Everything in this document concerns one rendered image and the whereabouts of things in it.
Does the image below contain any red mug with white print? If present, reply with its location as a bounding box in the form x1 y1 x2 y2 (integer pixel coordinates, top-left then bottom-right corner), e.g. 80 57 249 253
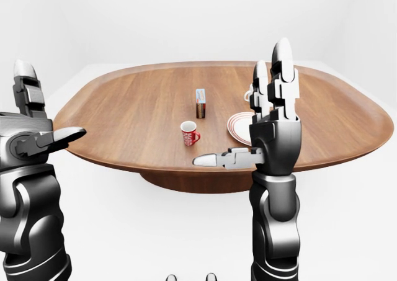
180 120 201 146

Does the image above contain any printed food box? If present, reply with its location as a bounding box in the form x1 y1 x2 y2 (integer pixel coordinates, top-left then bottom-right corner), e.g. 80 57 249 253
195 88 207 119

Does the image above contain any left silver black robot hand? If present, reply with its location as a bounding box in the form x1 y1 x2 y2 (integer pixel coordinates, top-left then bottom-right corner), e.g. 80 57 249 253
0 59 87 171

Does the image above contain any white plate with red rings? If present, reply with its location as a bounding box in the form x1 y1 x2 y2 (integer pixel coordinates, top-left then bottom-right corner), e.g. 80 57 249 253
226 111 256 147

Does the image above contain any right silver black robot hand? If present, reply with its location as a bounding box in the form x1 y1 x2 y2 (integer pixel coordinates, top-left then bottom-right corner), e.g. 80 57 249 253
192 37 303 177

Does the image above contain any round dark wooden table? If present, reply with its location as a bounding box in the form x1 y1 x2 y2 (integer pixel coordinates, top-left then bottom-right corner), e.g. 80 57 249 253
53 60 395 195

